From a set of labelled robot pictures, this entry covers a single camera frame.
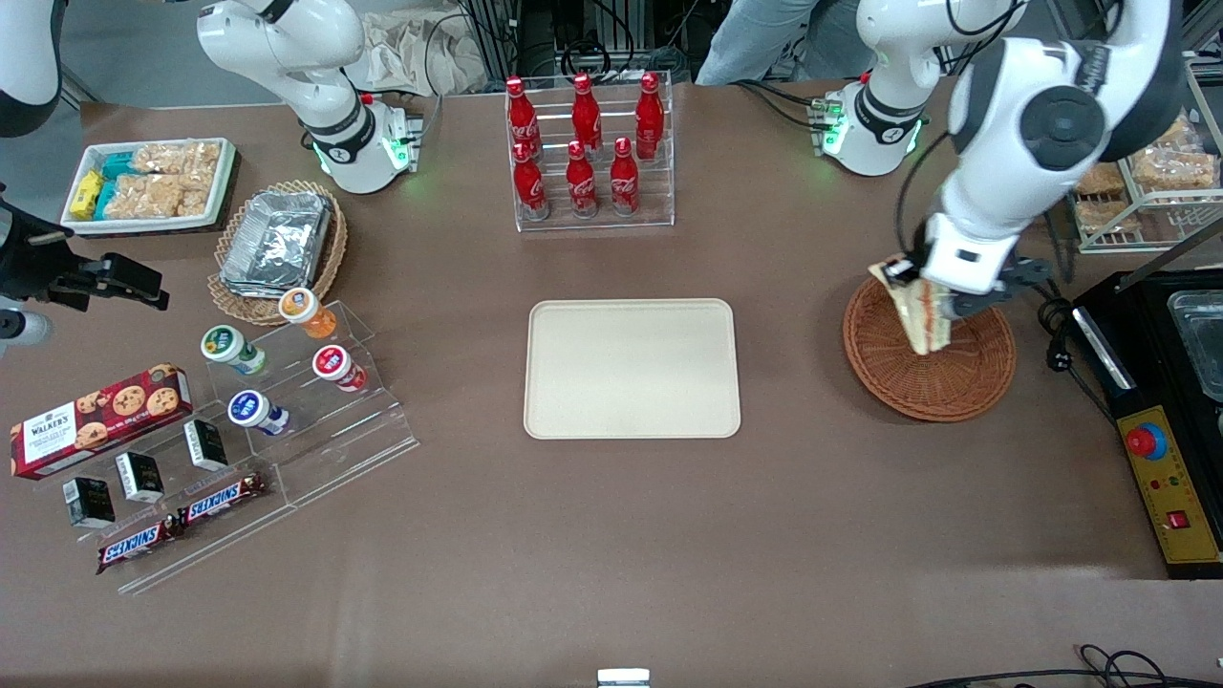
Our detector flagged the stacked foil containers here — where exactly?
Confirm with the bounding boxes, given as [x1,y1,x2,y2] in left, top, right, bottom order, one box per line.
[220,190,333,298]

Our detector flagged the rice cracker pack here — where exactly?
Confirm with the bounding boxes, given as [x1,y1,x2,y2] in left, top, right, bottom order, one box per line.
[130,141,223,178]
[102,174,213,222]

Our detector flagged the person in jeans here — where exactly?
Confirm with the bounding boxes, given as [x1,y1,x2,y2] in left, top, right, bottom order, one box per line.
[696,0,882,87]

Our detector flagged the triangle sandwich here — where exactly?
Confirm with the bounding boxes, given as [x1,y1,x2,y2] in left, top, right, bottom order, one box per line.
[868,258,955,356]

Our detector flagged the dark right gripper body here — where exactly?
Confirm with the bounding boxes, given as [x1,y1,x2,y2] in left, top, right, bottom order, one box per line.
[0,186,95,309]

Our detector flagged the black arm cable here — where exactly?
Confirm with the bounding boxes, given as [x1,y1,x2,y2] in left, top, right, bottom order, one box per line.
[894,129,953,255]

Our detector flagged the brown wicker basket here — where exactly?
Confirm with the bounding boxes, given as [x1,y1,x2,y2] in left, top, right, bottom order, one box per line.
[842,275,1018,423]

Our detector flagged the cream plastic tray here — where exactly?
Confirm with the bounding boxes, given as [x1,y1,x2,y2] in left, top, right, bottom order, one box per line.
[524,298,742,441]

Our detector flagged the orange lid yogurt cup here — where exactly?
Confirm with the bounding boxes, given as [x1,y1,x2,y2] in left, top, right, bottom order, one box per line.
[278,288,339,341]

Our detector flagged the red cola bottle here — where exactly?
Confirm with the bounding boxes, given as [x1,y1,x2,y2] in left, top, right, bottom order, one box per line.
[512,141,551,223]
[571,73,604,160]
[565,140,600,220]
[609,137,642,218]
[505,76,543,161]
[635,72,666,161]

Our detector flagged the black power cable with plug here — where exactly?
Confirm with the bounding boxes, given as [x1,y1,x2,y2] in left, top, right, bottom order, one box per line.
[1038,287,1121,423]

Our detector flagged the beige paper bag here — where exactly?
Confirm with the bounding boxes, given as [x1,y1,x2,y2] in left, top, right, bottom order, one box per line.
[363,10,489,96]

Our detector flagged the yellow snack packet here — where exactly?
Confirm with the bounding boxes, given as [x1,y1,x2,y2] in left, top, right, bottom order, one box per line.
[70,170,104,220]

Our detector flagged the red Walkers cookie box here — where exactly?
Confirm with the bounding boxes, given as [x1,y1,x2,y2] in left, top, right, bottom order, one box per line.
[10,363,194,481]

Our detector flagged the clear acrylic stepped stand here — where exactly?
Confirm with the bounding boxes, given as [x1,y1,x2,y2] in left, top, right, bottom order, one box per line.
[206,299,422,509]
[57,413,299,596]

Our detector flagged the yellow control panel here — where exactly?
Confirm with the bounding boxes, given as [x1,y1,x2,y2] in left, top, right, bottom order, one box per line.
[1117,405,1223,566]

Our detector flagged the clear container in appliance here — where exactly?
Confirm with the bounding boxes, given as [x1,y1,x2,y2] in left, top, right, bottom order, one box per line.
[1168,290,1223,403]

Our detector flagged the black appliance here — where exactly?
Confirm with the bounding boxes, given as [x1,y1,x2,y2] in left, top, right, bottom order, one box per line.
[1070,268,1223,582]

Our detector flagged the red lid yogurt cup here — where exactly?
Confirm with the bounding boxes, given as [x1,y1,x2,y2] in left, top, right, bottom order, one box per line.
[312,345,370,393]

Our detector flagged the red emergency stop button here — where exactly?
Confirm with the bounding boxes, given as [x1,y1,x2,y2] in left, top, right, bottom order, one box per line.
[1126,422,1169,462]

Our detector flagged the light wicker basket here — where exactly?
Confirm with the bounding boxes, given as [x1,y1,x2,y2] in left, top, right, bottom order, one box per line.
[207,180,349,327]

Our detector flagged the white rectangular snack tray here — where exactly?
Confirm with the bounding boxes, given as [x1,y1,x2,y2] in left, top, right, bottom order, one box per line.
[60,138,238,237]

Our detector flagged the small black box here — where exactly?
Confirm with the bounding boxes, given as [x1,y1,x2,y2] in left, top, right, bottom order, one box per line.
[115,451,165,505]
[63,476,117,529]
[183,419,229,472]

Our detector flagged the clear acrylic bottle rack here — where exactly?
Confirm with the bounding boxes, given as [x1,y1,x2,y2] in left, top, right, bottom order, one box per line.
[504,75,676,234]

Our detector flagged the black floor cable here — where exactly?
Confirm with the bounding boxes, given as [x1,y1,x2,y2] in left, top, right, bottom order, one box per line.
[903,644,1223,688]

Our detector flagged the black cable bundle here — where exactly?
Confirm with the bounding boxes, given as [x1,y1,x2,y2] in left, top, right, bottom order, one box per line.
[449,0,662,89]

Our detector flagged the green lid yogurt cup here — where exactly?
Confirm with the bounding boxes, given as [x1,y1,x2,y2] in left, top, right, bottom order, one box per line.
[200,325,270,377]

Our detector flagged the blue lid yogurt cup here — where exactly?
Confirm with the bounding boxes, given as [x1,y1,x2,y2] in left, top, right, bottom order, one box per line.
[227,390,291,437]

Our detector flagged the white wire shelf rack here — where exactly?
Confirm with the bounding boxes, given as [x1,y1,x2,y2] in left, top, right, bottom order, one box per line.
[1068,57,1223,255]

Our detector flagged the cracker pack on rack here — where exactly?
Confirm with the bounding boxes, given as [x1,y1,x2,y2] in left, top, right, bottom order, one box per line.
[1077,199,1144,236]
[1131,115,1220,193]
[1075,161,1127,198]

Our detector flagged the black base cable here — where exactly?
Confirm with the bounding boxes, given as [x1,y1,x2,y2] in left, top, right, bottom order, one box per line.
[734,78,825,131]

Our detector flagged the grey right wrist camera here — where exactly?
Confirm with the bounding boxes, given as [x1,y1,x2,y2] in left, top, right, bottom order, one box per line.
[0,306,54,353]

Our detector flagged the Snickers chocolate bar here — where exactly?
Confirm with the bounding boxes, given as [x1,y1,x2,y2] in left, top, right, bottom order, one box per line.
[177,472,269,528]
[96,516,180,575]

